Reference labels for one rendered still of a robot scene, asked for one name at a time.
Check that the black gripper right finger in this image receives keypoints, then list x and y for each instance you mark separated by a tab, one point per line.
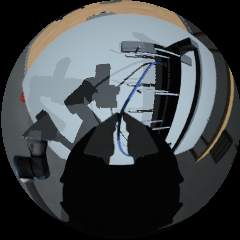
143	141

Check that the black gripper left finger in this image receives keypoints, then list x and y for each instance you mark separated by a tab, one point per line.
98	142

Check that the black network patch panel rack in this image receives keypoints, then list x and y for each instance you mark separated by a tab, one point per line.
171	81

